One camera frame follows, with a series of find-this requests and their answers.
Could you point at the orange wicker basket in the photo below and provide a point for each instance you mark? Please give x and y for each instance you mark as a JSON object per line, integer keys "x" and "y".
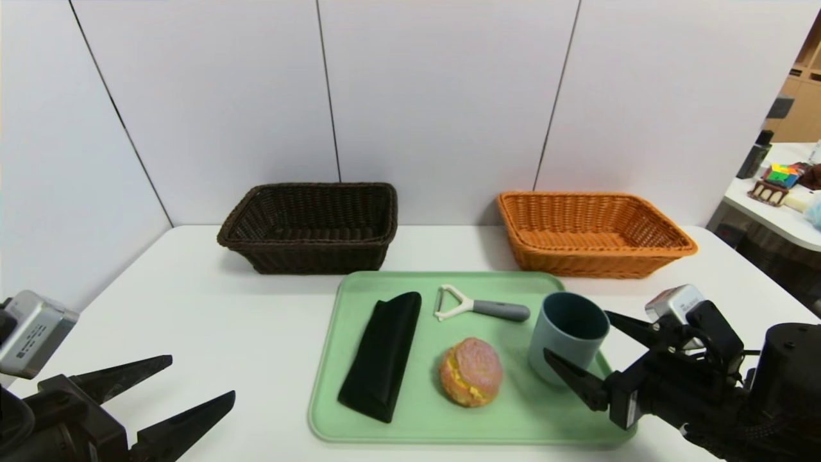
{"x": 577, "y": 256}

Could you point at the dark brown toy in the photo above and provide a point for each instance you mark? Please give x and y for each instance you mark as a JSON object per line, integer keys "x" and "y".
{"x": 813, "y": 178}

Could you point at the black glasses case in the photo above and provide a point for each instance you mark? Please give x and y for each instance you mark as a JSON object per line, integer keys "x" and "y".
{"x": 381, "y": 353}

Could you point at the white background table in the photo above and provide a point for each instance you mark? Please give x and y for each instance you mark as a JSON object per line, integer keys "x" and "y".
{"x": 782, "y": 221}

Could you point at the chocolate cake toy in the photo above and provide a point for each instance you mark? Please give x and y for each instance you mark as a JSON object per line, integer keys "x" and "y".
{"x": 766, "y": 192}

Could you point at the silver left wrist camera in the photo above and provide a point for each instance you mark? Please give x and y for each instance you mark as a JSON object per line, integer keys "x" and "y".
{"x": 32, "y": 333}

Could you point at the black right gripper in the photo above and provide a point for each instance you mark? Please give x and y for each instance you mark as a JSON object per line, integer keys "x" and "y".
{"x": 630, "y": 396}

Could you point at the pale yellow block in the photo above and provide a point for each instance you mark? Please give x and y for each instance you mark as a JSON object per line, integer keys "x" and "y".
{"x": 798, "y": 202}

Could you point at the blue-grey plastic cup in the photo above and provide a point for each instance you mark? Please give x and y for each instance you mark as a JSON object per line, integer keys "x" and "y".
{"x": 558, "y": 346}

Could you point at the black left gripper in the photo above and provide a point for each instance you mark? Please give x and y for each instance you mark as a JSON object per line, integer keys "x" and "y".
{"x": 82, "y": 423}

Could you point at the colourful puzzle cube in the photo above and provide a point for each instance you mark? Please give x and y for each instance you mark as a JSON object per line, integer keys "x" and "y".
{"x": 782, "y": 174}

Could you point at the dark brown wicker basket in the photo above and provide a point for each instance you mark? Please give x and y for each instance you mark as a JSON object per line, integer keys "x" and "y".
{"x": 308, "y": 256}

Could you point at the dark green box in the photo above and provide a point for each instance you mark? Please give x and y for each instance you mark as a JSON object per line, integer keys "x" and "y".
{"x": 753, "y": 160}

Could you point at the pink and yellow cream bun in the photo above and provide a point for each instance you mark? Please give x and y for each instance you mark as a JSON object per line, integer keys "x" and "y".
{"x": 471, "y": 372}

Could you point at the light blue soft item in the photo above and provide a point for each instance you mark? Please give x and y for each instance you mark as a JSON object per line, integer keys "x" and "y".
{"x": 816, "y": 215}

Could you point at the light green plastic tray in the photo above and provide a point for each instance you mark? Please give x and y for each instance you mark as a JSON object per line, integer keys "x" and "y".
{"x": 513, "y": 410}

